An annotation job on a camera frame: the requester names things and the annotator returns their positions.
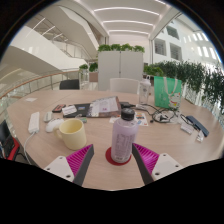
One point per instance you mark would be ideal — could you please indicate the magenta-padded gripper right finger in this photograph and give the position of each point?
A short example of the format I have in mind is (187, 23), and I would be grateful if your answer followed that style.
(165, 165)

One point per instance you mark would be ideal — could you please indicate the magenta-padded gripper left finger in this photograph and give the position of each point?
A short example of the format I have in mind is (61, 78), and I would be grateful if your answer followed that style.
(58, 166)

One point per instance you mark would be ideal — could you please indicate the lilac drink bottle black cap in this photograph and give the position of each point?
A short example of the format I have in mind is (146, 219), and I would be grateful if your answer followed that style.
(123, 140)

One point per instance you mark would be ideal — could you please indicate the cream yellow mug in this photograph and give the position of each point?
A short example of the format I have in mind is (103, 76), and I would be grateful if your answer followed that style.
(73, 135)

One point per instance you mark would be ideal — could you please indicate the white computer mouse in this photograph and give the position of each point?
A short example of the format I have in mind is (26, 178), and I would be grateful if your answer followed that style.
(53, 125)

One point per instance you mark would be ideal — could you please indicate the white printed packet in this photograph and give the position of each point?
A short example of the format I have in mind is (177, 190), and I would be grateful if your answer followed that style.
(186, 128)

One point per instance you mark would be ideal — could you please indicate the clear plastic packet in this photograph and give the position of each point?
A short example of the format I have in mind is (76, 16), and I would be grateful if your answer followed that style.
(200, 136)

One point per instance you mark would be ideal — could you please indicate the red bag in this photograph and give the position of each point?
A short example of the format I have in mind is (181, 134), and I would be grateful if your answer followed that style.
(14, 148)

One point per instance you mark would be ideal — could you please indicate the white power strip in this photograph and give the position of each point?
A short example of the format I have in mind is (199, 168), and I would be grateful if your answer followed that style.
(34, 122)

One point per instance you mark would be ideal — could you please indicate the colourful sticker sheet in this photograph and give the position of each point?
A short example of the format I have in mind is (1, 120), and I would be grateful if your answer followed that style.
(142, 120)

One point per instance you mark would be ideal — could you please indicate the flat round red coaster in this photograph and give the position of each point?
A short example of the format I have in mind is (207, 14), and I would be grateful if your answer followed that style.
(108, 156)

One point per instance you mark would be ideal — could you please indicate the small white oval device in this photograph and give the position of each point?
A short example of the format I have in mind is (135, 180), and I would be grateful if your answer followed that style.
(48, 116)

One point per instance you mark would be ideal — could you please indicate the dark blue keyboard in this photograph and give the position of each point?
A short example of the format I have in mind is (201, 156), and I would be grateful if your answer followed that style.
(197, 125)

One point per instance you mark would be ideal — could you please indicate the small teal tube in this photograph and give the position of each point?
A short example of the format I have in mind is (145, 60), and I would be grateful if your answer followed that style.
(82, 119)

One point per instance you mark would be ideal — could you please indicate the white card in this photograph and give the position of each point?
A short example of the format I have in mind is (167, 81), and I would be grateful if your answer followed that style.
(69, 110)

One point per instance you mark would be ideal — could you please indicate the small red black case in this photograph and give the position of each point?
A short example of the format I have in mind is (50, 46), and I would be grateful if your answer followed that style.
(59, 108)

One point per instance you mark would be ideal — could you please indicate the open black laptop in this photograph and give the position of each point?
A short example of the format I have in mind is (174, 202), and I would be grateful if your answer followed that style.
(4, 130)

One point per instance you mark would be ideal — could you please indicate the green tote bag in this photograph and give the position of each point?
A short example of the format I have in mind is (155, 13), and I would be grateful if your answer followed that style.
(163, 93)

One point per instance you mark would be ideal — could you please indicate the white paper sheet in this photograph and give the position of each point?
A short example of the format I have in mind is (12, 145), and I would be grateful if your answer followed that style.
(31, 99)

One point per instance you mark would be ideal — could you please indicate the printed booklet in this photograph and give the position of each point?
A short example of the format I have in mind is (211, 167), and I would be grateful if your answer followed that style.
(105, 107)

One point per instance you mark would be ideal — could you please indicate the clear plastic bottle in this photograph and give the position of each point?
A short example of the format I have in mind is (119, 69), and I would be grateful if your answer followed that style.
(144, 91)

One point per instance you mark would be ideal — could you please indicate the black chair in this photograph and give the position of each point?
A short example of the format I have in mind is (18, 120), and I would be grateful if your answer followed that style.
(69, 84)

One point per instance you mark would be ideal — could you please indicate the white chair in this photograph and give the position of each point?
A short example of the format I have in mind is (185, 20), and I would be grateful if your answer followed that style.
(124, 86)

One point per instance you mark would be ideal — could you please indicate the tall green plant hedge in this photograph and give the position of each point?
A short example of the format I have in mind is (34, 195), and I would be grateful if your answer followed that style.
(193, 76)

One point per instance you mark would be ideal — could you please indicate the brown planter with plants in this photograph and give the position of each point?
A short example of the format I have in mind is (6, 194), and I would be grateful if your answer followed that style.
(93, 75)

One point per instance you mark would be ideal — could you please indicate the white cabinet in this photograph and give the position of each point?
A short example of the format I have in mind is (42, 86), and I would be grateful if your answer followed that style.
(120, 66)

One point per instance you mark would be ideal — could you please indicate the low green cabinet plants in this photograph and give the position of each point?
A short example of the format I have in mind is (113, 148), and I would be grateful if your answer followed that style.
(116, 47)

